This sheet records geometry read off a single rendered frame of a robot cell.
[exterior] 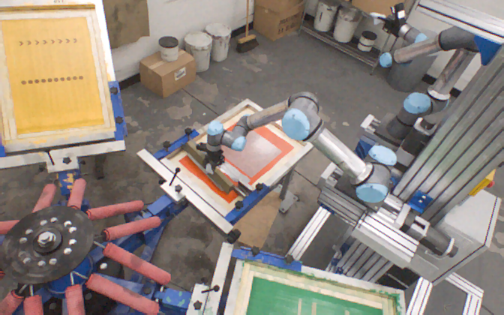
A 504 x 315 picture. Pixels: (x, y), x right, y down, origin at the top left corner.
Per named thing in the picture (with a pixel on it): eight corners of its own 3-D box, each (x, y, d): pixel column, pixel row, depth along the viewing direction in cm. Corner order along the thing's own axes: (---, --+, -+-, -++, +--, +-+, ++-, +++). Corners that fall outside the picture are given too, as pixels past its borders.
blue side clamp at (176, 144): (194, 136, 215) (194, 127, 209) (199, 140, 213) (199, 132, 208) (155, 160, 198) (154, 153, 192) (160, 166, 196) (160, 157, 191)
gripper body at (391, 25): (380, 28, 199) (394, 39, 193) (385, 14, 192) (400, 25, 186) (391, 25, 201) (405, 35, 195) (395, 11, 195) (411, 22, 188)
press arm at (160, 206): (175, 193, 179) (174, 187, 175) (182, 199, 177) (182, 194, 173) (147, 213, 169) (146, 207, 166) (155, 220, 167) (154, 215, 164)
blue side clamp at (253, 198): (261, 188, 194) (262, 181, 189) (268, 193, 193) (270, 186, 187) (224, 221, 178) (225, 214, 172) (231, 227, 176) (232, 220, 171)
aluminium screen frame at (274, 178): (247, 102, 241) (247, 98, 238) (313, 148, 219) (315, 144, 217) (155, 160, 196) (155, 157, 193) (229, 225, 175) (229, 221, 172)
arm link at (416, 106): (392, 113, 188) (403, 94, 178) (409, 107, 193) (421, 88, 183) (408, 127, 182) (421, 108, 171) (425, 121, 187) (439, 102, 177)
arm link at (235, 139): (251, 130, 164) (230, 121, 166) (241, 145, 157) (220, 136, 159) (249, 141, 170) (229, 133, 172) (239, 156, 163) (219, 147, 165)
